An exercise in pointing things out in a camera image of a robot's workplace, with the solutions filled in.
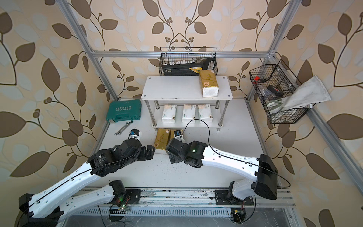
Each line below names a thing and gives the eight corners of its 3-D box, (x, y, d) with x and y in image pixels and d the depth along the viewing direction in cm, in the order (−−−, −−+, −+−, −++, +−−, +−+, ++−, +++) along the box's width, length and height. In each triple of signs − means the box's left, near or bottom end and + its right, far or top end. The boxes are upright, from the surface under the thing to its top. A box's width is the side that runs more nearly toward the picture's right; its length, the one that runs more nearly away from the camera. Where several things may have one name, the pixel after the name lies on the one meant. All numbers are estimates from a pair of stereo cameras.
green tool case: (107, 125, 106) (103, 120, 102) (110, 106, 119) (108, 101, 115) (141, 119, 109) (139, 115, 105) (141, 101, 122) (139, 97, 118)
